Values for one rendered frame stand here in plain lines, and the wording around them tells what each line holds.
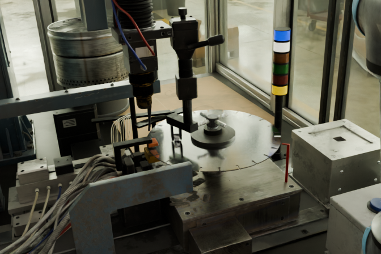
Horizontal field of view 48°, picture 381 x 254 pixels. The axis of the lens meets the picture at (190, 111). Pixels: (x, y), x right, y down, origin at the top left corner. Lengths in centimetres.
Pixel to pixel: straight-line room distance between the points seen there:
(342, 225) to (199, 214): 30
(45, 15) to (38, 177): 96
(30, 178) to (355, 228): 76
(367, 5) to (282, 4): 98
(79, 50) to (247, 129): 72
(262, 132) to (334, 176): 20
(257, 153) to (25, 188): 58
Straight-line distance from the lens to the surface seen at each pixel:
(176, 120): 100
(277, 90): 126
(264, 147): 102
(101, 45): 156
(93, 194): 83
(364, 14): 60
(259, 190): 104
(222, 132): 105
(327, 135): 121
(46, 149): 155
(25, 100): 116
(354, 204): 95
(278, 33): 121
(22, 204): 118
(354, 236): 94
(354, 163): 114
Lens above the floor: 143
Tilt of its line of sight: 24 degrees down
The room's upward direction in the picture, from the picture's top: 3 degrees counter-clockwise
